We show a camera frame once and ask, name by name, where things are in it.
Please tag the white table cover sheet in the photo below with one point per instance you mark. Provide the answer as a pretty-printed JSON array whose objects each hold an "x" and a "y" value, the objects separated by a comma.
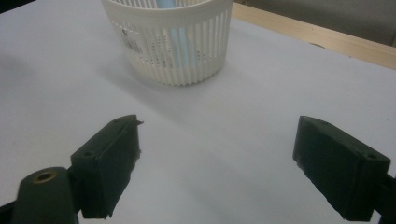
[{"x": 218, "y": 124}]

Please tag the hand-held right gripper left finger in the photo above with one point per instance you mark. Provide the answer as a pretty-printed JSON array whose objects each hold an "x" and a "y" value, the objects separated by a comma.
[{"x": 106, "y": 168}]

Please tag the light blue hairbrush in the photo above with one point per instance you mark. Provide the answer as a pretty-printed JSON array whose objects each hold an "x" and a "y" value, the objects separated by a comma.
[{"x": 183, "y": 46}]

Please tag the wooden table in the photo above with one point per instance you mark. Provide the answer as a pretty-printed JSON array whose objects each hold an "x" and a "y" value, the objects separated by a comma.
[{"x": 327, "y": 40}]

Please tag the white slotted plastic basket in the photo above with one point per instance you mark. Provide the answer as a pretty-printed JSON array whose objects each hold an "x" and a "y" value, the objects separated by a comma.
[{"x": 174, "y": 46}]

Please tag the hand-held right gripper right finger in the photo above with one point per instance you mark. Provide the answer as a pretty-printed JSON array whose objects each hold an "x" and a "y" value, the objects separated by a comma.
[{"x": 339, "y": 174}]

